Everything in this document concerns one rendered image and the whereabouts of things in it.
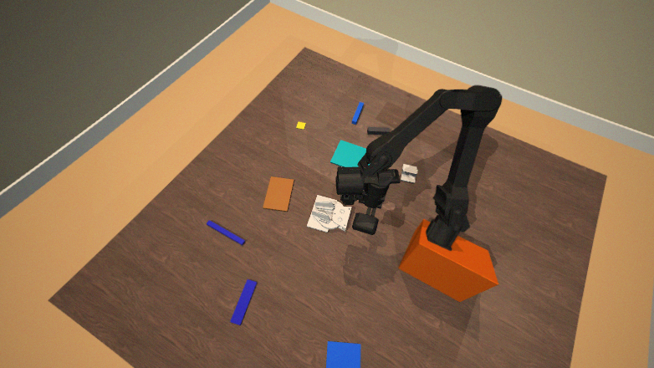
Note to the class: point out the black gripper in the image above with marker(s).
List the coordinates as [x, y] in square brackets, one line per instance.
[367, 223]

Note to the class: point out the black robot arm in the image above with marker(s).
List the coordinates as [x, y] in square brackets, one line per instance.
[479, 105]

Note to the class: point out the teal flat rectangular plate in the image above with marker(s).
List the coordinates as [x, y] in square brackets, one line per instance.
[347, 154]

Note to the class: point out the dark grey rectangular bar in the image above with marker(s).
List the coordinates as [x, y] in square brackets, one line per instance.
[377, 130]

